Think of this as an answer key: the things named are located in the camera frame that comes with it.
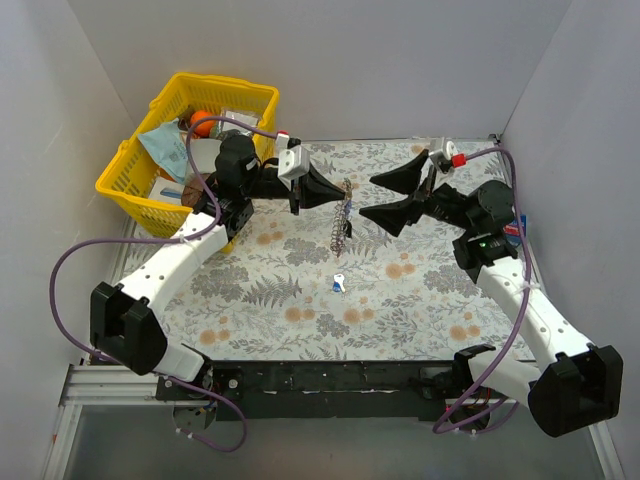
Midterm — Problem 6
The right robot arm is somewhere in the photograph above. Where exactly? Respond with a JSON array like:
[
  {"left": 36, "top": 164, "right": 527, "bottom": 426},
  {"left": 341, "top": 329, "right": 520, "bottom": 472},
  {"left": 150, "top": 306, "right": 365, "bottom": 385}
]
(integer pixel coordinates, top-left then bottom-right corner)
[{"left": 359, "top": 146, "right": 623, "bottom": 438}]

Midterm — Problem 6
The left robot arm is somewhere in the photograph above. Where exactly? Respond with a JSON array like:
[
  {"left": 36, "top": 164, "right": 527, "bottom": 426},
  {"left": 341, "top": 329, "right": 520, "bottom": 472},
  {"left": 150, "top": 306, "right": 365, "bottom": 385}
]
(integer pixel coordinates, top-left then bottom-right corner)
[{"left": 90, "top": 134, "right": 346, "bottom": 400}]

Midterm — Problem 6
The silver foil packet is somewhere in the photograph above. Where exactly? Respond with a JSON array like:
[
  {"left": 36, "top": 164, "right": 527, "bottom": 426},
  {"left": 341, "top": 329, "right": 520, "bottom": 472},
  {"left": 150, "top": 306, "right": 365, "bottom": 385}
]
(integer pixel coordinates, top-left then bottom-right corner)
[{"left": 214, "top": 108, "right": 261, "bottom": 140}]

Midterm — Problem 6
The grey tape roll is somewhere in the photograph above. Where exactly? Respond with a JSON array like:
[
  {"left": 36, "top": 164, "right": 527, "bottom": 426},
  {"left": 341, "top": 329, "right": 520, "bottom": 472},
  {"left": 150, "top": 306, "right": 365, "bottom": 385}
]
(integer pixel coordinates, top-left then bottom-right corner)
[{"left": 190, "top": 138, "right": 221, "bottom": 175}]

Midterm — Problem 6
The blue red small box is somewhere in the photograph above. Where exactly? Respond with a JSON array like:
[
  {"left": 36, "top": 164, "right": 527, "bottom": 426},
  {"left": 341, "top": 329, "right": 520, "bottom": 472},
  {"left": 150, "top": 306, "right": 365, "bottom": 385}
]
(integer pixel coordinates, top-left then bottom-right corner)
[{"left": 503, "top": 214, "right": 527, "bottom": 248}]

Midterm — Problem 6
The brown round object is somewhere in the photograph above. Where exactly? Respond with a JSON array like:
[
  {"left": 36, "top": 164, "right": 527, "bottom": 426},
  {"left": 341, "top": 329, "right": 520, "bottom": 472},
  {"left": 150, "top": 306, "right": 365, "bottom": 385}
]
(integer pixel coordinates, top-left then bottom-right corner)
[{"left": 181, "top": 178, "right": 204, "bottom": 208}]

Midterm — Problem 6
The orange ball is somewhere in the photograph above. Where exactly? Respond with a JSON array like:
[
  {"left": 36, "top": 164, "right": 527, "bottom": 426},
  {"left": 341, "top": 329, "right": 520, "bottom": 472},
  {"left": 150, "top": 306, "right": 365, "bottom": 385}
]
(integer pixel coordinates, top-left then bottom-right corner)
[{"left": 189, "top": 110, "right": 216, "bottom": 138}]

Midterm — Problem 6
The blue tag with key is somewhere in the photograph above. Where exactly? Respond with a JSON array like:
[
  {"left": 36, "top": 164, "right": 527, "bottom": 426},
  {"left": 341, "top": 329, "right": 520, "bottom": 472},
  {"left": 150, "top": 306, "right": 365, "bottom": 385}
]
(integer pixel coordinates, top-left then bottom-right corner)
[{"left": 332, "top": 274, "right": 346, "bottom": 294}]

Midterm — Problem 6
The floral table mat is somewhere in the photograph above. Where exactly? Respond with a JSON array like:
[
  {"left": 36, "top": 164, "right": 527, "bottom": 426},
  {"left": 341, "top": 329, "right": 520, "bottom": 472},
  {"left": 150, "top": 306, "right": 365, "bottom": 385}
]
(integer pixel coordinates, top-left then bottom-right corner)
[{"left": 99, "top": 139, "right": 561, "bottom": 362}]

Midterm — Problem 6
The white box in basket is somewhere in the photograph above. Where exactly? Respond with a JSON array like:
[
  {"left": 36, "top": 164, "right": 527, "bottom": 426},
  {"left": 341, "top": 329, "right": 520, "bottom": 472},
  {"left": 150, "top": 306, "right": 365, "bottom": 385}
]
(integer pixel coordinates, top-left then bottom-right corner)
[{"left": 148, "top": 177, "right": 184, "bottom": 206}]

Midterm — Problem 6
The light blue pouch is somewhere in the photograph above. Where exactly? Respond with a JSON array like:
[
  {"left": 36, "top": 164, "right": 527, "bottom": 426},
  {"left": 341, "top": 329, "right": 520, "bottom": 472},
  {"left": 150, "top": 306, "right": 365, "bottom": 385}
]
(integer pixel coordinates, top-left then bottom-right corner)
[{"left": 137, "top": 118, "right": 188, "bottom": 184}]

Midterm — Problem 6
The yellow plastic basket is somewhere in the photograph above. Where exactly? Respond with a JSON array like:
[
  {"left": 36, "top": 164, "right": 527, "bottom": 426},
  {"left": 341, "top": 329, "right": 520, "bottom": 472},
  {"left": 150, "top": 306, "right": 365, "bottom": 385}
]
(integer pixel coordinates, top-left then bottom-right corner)
[{"left": 95, "top": 72, "right": 280, "bottom": 238}]

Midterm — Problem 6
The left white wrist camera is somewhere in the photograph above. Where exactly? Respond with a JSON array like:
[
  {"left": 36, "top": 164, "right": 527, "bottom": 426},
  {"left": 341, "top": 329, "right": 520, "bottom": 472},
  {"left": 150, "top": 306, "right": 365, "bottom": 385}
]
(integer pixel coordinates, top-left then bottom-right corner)
[{"left": 275, "top": 131, "right": 310, "bottom": 184}]

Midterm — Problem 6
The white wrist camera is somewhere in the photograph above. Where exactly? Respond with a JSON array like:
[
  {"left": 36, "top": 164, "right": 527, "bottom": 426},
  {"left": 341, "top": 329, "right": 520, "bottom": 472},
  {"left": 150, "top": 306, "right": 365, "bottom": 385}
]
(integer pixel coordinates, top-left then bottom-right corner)
[
  {"left": 275, "top": 131, "right": 310, "bottom": 184},
  {"left": 428, "top": 137, "right": 467, "bottom": 174}
]

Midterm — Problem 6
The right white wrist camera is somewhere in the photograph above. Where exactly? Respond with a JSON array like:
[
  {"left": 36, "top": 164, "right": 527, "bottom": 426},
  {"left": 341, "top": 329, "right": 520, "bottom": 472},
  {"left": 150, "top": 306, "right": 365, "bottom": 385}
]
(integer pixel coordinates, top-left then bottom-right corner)
[{"left": 428, "top": 137, "right": 467, "bottom": 174}]

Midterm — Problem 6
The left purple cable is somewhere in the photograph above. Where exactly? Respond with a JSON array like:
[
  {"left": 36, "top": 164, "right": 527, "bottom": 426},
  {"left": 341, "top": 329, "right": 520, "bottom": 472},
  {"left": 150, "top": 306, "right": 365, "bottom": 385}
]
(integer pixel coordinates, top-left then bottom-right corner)
[{"left": 48, "top": 115, "right": 291, "bottom": 454}]

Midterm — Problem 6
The purple cable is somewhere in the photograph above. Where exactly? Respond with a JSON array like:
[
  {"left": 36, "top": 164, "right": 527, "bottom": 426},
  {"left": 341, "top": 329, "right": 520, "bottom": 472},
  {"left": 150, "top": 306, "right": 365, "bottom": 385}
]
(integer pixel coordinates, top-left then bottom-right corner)
[
  {"left": 430, "top": 147, "right": 532, "bottom": 435},
  {"left": 48, "top": 115, "right": 291, "bottom": 454}
]

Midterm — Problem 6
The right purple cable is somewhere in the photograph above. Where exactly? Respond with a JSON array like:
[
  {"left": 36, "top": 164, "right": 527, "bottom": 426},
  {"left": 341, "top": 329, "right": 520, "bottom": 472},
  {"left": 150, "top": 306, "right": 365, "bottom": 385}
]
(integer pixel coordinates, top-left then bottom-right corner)
[{"left": 430, "top": 147, "right": 532, "bottom": 435}]

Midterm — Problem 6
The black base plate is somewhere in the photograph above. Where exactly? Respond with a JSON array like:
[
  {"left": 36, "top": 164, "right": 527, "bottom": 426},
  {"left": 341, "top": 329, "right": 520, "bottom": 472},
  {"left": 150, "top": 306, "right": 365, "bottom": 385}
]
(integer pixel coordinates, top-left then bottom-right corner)
[{"left": 154, "top": 362, "right": 514, "bottom": 421}]

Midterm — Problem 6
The aluminium frame rail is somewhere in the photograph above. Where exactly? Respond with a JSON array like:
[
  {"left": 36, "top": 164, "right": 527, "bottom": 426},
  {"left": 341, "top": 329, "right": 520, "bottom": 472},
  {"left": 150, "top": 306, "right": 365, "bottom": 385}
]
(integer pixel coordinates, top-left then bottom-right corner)
[{"left": 42, "top": 362, "right": 626, "bottom": 480}]

